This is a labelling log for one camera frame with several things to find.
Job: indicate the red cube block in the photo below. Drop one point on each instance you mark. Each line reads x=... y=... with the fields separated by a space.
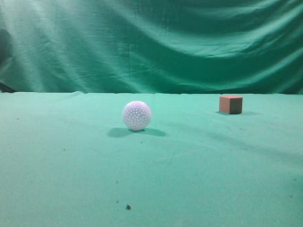
x=231 y=104

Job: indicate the white dimpled golf ball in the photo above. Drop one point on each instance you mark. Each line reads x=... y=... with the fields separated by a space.
x=136 y=115

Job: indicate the green backdrop cloth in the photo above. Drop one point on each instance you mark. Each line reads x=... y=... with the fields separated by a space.
x=152 y=46

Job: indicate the green table cloth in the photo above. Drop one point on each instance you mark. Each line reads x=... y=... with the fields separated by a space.
x=68 y=160

